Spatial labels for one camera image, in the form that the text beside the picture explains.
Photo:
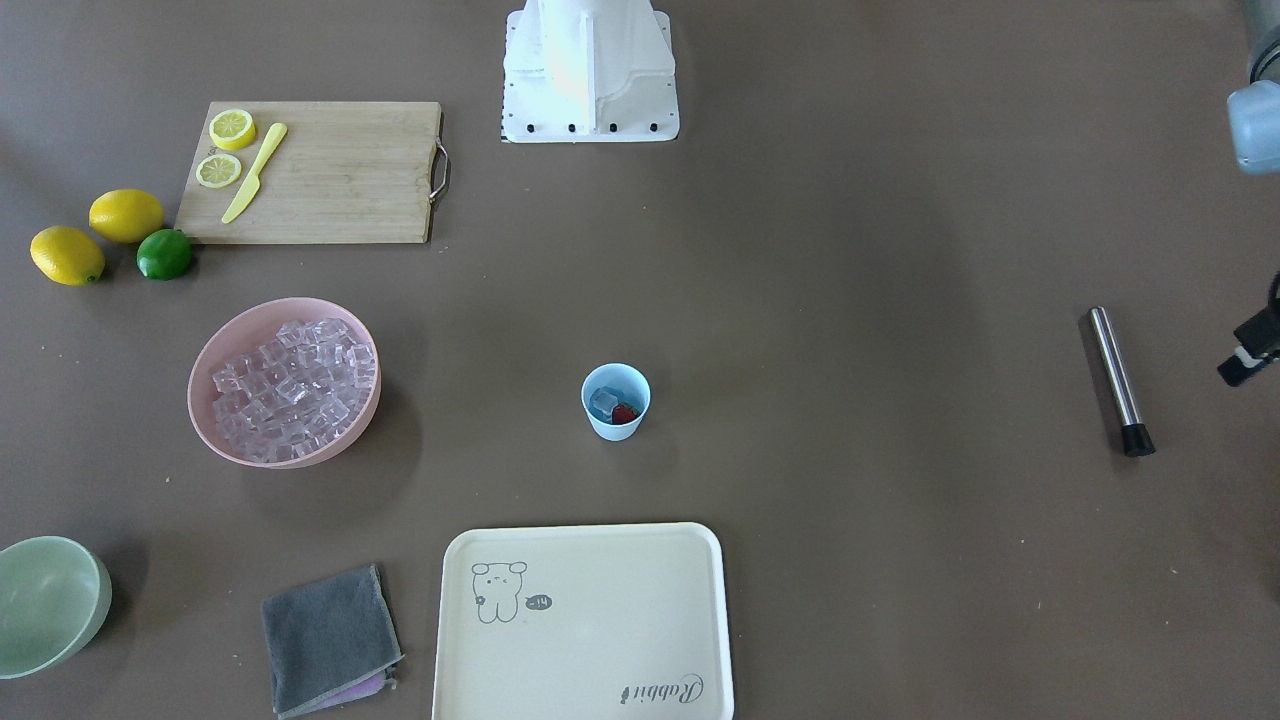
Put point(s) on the green lime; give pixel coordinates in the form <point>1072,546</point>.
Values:
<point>164,255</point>

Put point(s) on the whole yellow lemon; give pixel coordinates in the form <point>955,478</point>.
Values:
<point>66,255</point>
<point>126,215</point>

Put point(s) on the lemon half lower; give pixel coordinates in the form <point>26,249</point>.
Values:
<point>232,129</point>

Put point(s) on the light blue plastic cup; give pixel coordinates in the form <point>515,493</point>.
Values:
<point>631,385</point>

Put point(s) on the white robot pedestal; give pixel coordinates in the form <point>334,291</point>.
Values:
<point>589,72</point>

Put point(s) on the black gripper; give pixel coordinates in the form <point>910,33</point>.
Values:
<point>1254,349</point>

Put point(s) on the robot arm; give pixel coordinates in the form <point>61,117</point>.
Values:
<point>1254,122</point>

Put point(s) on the clear ice cube in cup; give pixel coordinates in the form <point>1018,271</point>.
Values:
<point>600,403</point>

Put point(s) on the red strawberry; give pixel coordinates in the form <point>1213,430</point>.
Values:
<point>622,414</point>

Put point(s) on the lemon half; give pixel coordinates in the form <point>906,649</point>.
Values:
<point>218,171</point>
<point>232,129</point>

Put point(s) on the wooden cutting board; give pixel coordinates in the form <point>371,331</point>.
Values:
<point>345,172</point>

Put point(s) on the pink bowl of ice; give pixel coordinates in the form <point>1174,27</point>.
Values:
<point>285,384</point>

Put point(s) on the grey folded cloth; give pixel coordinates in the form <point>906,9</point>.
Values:
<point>330,642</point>

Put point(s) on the lemon half upper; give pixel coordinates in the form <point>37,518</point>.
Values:
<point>218,171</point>

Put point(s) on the silver black muddler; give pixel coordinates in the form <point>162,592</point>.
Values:
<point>1134,433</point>

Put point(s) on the mint green bowl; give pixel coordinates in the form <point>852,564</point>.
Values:
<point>55,595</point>

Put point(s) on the yellow plastic knife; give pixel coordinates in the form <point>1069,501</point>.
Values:
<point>251,183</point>

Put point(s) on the cream rabbit tray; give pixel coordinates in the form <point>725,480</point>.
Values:
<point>625,621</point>

